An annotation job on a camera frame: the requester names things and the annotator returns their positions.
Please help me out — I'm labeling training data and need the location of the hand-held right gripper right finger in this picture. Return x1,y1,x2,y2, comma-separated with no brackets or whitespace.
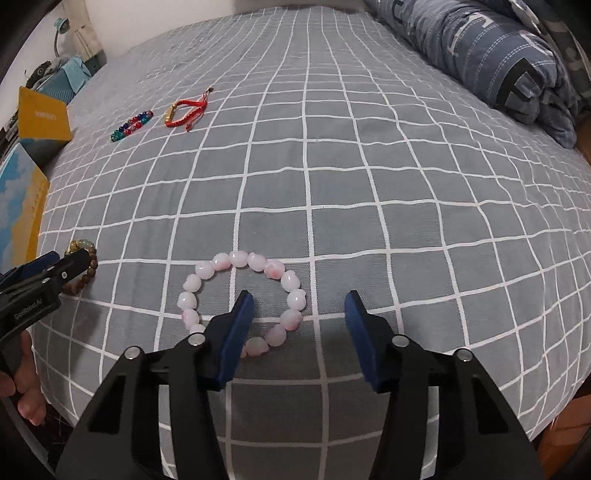
344,290,541,480

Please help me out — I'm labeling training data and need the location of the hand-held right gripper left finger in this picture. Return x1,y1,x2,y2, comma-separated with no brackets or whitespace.
55,290,255,480

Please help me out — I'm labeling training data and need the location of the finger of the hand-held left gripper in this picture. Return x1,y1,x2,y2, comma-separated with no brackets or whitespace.
0,249,90,308

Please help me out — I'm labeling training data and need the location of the brown wooden bead bracelet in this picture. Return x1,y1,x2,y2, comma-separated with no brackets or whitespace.
61,239,99,297

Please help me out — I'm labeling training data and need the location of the pink bead bracelet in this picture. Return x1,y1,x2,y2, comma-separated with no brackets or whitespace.
177,250,308,359

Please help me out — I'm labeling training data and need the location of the person's left hand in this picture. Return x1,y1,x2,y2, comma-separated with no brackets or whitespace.
0,330,46,426

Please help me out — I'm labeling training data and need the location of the blue and yellow box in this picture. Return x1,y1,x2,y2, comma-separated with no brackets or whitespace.
0,141,51,277

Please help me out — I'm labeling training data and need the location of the grey checked bed sheet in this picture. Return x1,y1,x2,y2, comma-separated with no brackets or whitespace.
28,4,591,480

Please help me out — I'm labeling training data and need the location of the yellow cardboard box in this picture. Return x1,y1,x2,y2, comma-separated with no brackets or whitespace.
17,87,75,142

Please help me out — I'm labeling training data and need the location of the light blue cloth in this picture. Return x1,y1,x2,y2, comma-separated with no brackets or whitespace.
44,55,105,103

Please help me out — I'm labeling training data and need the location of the teal desk lamp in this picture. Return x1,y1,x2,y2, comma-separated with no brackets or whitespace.
52,17,69,58

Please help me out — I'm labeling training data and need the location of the blue patterned folded quilt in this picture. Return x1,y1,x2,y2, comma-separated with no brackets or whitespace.
365,0,591,149

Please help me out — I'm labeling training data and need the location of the colourful glass bead bracelet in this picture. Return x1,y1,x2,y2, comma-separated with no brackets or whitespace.
110,110,154,143

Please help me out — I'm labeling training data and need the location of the red braided cord bracelet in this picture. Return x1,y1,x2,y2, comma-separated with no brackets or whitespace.
164,88,214,133

